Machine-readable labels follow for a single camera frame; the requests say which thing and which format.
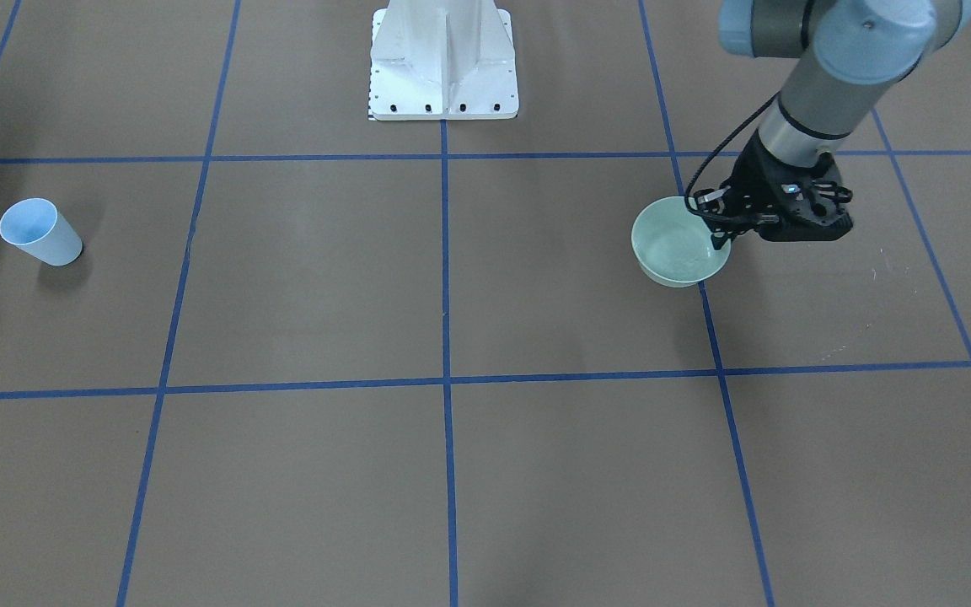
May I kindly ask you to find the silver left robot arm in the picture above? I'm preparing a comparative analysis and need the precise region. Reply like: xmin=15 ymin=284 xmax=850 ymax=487
xmin=684 ymin=1 xmax=971 ymax=250

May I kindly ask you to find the light green ceramic bowl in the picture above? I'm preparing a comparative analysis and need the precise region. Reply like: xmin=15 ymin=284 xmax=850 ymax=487
xmin=630 ymin=196 xmax=731 ymax=287

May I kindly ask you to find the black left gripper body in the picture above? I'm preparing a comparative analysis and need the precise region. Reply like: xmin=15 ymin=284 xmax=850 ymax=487
xmin=722 ymin=134 xmax=853 ymax=243

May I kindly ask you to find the light blue plastic cup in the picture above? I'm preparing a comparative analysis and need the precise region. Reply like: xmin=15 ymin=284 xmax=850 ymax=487
xmin=0 ymin=197 xmax=83 ymax=266

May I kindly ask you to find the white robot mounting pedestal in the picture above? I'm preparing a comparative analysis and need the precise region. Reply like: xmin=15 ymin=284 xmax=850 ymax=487
xmin=367 ymin=1 xmax=520 ymax=121

